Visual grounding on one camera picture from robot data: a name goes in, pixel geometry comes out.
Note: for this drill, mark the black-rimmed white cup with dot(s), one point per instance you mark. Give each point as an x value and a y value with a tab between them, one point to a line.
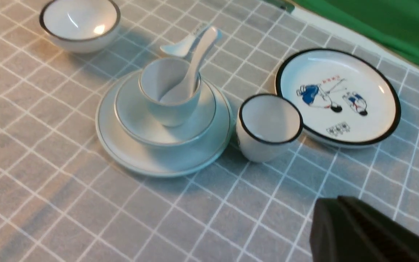
266	125

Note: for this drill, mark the large light blue plate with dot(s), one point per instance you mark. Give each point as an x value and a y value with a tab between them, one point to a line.
163	161

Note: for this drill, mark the white ceramic spoon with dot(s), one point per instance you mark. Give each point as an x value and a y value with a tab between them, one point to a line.
191	76

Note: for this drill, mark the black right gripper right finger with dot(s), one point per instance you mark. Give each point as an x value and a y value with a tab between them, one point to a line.
393	241

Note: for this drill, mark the light blue bowl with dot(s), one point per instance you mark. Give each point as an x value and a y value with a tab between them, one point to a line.
136	120

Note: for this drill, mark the green backdrop cloth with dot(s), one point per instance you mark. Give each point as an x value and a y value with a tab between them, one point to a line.
392	23

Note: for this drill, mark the small black-rimmed white bowl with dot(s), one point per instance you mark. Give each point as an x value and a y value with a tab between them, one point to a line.
81	26

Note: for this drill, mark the illustrated black-rimmed plate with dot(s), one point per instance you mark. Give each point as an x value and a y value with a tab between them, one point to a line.
344	100

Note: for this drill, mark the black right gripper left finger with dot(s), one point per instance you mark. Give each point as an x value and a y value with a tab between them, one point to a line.
333	238

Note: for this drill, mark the small patterned white spoon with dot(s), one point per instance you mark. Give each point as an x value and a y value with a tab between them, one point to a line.
183	47

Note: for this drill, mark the light blue cup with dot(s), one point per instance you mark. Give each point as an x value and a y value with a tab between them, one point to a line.
156	79

